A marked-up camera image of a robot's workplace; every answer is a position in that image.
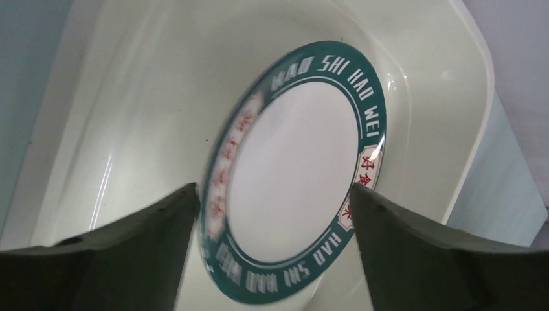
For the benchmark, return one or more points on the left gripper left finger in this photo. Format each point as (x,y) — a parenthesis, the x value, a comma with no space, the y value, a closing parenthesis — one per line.
(134,263)

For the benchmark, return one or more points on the white rectangular tub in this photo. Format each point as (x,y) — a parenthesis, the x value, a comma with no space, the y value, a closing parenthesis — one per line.
(160,79)

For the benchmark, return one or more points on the green rimmed patterned plate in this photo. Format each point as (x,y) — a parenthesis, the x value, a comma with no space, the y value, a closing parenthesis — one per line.
(275,211)

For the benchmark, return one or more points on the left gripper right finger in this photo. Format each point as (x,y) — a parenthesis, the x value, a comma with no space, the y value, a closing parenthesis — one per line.
(411,262)

